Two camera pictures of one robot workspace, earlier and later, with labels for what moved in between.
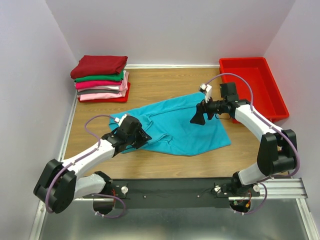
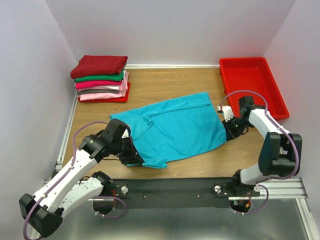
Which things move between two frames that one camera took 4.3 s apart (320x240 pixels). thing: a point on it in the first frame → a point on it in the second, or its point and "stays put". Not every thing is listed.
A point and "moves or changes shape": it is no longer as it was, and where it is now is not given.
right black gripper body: (207, 109) → (229, 130)
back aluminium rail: (147, 66) stays put
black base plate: (198, 193) stays put
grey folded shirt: (96, 91) stays put
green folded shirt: (113, 77) stays put
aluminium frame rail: (293, 189) stays put
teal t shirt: (169, 124) moves or changes shape
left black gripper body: (141, 136) → (130, 154)
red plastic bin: (267, 98) stays put
